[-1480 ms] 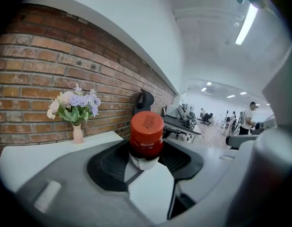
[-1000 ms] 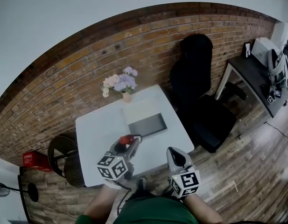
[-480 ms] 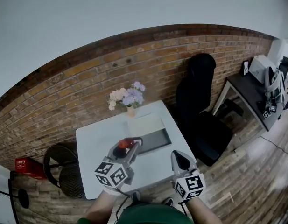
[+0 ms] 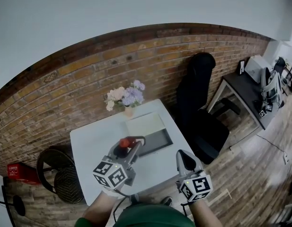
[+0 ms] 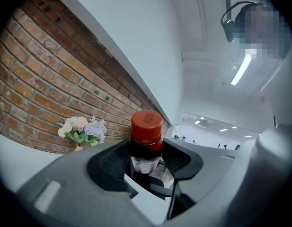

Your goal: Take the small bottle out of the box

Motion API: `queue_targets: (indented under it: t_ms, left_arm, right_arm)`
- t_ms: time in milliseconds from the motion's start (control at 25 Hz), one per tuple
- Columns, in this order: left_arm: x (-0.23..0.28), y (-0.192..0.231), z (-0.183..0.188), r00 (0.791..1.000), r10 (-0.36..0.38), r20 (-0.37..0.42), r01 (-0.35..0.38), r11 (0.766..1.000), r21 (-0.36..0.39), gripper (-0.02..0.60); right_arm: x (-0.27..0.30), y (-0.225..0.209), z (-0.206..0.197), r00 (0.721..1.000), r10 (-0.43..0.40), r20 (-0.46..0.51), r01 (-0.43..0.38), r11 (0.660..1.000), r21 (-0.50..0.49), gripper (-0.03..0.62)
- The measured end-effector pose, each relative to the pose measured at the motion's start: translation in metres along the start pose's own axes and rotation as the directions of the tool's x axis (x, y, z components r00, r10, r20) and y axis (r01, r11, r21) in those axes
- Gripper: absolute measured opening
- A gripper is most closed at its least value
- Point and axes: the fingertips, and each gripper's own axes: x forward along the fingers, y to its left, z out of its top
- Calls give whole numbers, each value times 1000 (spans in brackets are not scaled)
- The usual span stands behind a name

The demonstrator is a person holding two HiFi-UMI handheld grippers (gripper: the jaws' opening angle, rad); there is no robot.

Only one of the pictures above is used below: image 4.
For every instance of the black picture frame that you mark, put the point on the black picture frame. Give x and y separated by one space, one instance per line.
241 67

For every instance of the person's right shoe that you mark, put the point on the person's right shoe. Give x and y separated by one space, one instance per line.
167 201

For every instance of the grey spare gripper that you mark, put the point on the grey spare gripper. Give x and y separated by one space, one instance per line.
271 86

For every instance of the red box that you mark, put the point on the red box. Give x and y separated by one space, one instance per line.
21 172

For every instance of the person's green clothing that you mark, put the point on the person's green clothing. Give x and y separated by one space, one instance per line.
148 217

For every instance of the white box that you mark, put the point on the white box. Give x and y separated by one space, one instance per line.
148 132

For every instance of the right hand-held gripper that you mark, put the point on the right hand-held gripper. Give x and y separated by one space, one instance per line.
197 185

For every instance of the person's shoe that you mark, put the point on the person's shoe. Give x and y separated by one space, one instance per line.
167 201
134 198

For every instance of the vase of pastel flowers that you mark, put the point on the vase of pastel flowers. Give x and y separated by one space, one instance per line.
126 96

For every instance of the small red bottle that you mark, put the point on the small red bottle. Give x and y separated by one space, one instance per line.
125 142

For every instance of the person's right forearm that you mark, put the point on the person's right forearm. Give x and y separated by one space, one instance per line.
205 214

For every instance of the black stand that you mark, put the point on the black stand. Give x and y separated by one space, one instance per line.
13 204

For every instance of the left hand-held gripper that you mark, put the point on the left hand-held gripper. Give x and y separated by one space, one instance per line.
112 174

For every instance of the black office chair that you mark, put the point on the black office chair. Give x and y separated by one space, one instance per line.
197 117

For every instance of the dark side desk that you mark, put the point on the dark side desk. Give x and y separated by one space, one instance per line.
247 91

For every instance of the person's left shoe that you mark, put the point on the person's left shoe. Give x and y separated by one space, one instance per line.
134 198

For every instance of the white appliance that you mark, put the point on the white appliance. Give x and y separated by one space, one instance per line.
255 67

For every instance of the person's left forearm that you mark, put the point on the person's left forearm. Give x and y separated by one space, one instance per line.
99 209

